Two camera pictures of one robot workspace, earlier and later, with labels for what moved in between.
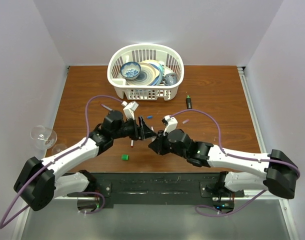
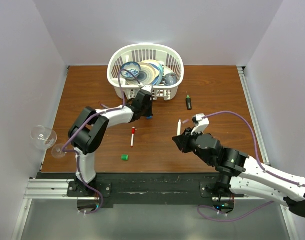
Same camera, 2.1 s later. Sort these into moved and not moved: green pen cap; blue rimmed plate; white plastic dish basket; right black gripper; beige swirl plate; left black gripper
Moved: right black gripper; left black gripper
Not moved: blue rimmed plate; beige swirl plate; white plastic dish basket; green pen cap
